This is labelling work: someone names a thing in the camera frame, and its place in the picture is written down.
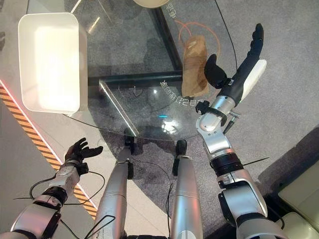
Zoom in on round glass table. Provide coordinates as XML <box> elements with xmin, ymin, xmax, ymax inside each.
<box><xmin>26</xmin><ymin>0</ymin><xmax>238</xmax><ymax>142</ymax></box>

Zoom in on black metal table frame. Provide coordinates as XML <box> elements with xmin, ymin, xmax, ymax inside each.
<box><xmin>87</xmin><ymin>8</ymin><xmax>184</xmax><ymax>87</ymax></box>

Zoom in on yellow black hazard tape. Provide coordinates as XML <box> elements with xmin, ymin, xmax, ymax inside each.
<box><xmin>0</xmin><ymin>83</ymin><xmax>98</xmax><ymax>220</ymax></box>

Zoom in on silver right robot leg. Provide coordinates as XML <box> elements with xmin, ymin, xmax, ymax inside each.
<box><xmin>169</xmin><ymin>139</ymin><xmax>204</xmax><ymax>239</ymax></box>

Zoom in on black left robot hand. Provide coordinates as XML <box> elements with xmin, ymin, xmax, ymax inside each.
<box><xmin>64</xmin><ymin>137</ymin><xmax>104</xmax><ymax>165</ymax></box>

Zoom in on white cushioned seat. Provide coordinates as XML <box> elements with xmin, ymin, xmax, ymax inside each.
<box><xmin>278</xmin><ymin>171</ymin><xmax>319</xmax><ymax>239</ymax></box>

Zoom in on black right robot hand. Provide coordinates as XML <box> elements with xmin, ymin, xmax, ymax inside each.
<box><xmin>203</xmin><ymin>23</ymin><xmax>267</xmax><ymax>106</ymax></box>

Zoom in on white rectangular plastic basket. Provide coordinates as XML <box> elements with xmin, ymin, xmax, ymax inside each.
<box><xmin>17</xmin><ymin>12</ymin><xmax>88</xmax><ymax>115</ymax></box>

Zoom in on cream round object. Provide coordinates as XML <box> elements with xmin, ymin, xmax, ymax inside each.
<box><xmin>132</xmin><ymin>0</ymin><xmax>169</xmax><ymax>8</ymax></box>

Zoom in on brown folded cloth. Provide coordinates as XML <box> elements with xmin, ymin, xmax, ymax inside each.
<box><xmin>181</xmin><ymin>35</ymin><xmax>209</xmax><ymax>97</ymax></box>

